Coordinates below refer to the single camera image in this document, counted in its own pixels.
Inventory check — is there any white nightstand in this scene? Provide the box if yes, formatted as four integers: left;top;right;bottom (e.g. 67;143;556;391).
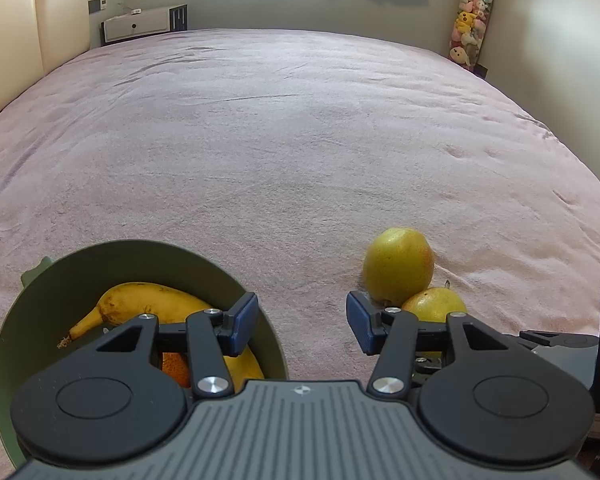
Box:
100;4;188;47

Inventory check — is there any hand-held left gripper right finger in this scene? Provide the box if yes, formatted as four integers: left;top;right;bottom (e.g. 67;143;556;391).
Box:
346;291;511;401

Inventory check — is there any pink blanket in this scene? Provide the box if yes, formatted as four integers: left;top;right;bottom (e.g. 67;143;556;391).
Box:
0;27;600;471

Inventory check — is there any yellow banana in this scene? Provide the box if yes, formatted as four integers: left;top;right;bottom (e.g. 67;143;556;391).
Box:
224;344;265;392
56;282;216;350

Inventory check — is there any green bowl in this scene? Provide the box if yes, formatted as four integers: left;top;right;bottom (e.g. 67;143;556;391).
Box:
0;239;287;471

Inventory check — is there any hanging plush toy organizer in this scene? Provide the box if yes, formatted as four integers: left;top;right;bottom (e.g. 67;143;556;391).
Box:
449;0;497;71

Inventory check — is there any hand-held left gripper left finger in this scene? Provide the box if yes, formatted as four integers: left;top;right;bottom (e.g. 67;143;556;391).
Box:
95;291;259;401

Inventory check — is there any large orange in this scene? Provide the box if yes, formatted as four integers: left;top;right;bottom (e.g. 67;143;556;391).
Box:
161;352;191;389

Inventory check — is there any large yellow-green pear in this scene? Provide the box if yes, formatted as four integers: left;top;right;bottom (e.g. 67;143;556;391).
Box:
363;227;435;306

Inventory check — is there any cream leather headboard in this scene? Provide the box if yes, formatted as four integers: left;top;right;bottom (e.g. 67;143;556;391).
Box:
0;0;90;128

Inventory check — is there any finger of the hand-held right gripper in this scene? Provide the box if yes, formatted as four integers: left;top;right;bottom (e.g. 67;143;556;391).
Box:
519;329;600;348

